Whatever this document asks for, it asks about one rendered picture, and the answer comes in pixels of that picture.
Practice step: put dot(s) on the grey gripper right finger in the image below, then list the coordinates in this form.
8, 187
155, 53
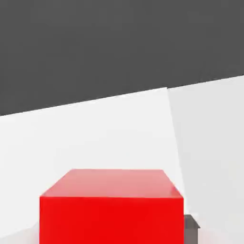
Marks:
190, 232

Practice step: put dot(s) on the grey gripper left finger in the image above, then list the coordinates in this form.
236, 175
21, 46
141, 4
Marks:
28, 237

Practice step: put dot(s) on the small red cube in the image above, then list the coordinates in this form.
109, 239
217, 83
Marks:
111, 219

